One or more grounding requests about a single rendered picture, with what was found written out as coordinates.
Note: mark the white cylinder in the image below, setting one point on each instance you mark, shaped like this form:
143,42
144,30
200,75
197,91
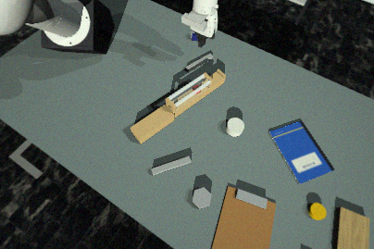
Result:
235,127

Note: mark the grey square stick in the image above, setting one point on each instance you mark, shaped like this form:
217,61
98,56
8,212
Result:
199,62
171,165

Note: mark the yellow cylinder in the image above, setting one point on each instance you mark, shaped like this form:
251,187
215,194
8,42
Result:
316,211

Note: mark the blue notebook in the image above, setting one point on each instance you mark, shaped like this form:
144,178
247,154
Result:
301,152

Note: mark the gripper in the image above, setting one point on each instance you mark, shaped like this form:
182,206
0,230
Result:
212,23

